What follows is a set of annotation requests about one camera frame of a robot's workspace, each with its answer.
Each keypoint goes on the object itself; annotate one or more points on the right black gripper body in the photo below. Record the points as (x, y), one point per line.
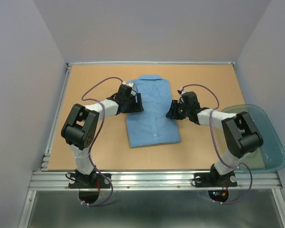
(186, 109)

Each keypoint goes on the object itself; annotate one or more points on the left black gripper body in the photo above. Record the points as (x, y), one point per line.
(130, 103)

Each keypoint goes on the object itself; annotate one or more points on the blue long sleeve shirt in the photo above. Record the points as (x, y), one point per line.
(151, 126)

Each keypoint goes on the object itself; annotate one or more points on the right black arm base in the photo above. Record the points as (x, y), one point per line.
(217, 185)

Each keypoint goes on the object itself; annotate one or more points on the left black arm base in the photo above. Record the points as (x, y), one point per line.
(102, 180)

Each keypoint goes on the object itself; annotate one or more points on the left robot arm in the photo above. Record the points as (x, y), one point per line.
(84, 124)

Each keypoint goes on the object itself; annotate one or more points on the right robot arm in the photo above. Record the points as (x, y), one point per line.
(241, 135)

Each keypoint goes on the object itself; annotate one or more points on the translucent teal plastic bin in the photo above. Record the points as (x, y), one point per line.
(271, 156)

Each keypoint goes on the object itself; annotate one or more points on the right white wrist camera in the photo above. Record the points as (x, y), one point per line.
(181, 90)

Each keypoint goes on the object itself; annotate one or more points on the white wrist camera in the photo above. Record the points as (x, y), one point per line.
(181, 90)
(131, 85)

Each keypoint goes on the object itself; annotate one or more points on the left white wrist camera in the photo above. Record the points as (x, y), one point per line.
(131, 85)

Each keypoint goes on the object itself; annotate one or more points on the aluminium mounting rail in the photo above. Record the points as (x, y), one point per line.
(44, 180)

